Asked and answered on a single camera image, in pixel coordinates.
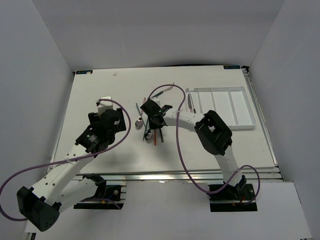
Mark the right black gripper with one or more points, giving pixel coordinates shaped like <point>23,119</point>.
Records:
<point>153,126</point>

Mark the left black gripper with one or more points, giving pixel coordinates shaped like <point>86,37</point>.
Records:
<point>94,119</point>

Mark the orange chopstick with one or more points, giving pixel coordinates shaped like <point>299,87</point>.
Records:
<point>155,137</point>

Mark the pink handled knife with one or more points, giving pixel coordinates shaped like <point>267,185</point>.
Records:
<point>189,102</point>

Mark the floral handled knife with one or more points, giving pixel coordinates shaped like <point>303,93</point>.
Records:
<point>193,103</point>

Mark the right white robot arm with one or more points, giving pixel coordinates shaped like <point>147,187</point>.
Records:
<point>215,136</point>

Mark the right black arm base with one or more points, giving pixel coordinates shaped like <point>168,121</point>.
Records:
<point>228,201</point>

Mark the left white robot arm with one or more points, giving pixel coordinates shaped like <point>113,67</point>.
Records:
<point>44,201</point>

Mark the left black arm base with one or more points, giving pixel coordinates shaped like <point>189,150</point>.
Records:
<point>108,196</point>

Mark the left blue corner label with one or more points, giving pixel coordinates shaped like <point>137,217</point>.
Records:
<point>84,72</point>

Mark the white divided utensil tray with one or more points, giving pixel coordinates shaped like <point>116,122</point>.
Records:
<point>230,103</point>

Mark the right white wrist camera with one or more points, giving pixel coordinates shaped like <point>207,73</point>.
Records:
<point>156,100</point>

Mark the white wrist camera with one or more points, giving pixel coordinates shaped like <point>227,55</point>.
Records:
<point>156,100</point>
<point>104,104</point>

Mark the pink handled spoon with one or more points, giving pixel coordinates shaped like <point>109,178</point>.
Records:
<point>139,122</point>

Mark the green handled spoon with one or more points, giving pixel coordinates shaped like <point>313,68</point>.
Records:
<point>148,135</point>

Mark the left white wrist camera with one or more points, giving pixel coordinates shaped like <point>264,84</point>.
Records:
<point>104,104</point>

